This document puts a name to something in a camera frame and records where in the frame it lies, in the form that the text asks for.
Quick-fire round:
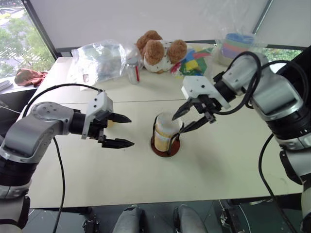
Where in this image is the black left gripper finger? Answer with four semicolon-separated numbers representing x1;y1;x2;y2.
101;138;135;149

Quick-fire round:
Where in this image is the black left gripper thumb-side finger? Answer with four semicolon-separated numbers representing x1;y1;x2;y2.
107;112;132;124

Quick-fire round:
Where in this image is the black right gripper thumb-side finger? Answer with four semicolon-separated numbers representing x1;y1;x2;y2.
171;100;195;121

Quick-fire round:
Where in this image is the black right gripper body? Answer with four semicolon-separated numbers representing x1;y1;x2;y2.
188;94;223;125

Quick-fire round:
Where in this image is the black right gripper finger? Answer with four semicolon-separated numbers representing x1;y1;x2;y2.
180;116;212;134

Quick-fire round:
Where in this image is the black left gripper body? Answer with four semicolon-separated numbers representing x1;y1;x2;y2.
86;112;115;148

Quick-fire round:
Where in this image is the clear plastic cup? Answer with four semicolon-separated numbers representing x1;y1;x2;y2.
155;110;184;152

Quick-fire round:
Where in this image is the stack of coloured bowls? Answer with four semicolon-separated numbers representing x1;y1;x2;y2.
220;33;256;60

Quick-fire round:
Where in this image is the colourful foam blocks bag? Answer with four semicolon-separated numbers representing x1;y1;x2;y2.
170;45;215;78

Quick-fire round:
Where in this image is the white red drink can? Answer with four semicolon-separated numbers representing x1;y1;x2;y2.
126;58;142;85

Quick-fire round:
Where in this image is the clear bag around bowls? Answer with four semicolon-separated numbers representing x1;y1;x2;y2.
210;31;268;67

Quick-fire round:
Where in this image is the clear plastic bag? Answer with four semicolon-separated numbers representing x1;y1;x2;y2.
70;39;144;83

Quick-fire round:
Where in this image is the brown white plush toy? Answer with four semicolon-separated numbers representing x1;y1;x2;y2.
135;30;189;74

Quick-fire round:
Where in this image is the grey left robot leg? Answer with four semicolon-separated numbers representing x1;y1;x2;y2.
112;206;147;233

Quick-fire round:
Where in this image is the grey robot leg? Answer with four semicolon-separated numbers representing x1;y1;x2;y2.
173;204;208;233
112;206;147;233

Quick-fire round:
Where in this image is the red brown cloth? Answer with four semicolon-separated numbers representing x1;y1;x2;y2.
14;68;50;88

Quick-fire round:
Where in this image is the grey right robot leg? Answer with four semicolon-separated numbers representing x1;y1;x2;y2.
173;204;208;233

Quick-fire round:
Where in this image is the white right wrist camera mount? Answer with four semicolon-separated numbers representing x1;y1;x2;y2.
181;76;231;110

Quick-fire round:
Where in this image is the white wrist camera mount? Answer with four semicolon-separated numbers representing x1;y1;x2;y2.
81;91;114;140
181;76;231;110

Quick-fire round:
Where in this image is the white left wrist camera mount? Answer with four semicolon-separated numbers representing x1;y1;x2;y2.
81;91;114;140

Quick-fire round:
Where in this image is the black wire cup holder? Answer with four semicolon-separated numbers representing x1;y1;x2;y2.
150;114;186;158

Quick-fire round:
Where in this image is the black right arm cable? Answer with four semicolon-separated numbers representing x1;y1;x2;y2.
210;51;310;233

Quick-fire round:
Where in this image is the black window frame post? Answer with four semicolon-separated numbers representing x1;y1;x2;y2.
21;0;58;60

